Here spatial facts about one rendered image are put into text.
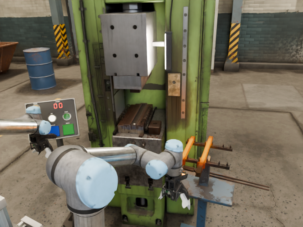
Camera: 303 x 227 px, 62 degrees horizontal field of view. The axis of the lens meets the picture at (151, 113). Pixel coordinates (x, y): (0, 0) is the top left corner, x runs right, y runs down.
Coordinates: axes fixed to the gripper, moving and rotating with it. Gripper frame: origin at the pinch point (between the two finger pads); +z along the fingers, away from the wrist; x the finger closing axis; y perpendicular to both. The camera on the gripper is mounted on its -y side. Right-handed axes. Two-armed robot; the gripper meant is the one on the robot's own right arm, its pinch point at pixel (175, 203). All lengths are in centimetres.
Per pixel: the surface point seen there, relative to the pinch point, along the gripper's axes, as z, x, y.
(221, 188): 26, 11, -52
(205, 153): -0.9, -0.3, -47.4
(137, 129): -2, -55, -55
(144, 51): -60, -48, -57
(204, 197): 26.3, 3.5, -38.1
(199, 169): -1.3, 2.3, -29.3
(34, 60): 24, -465, -278
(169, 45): -62, -37, -72
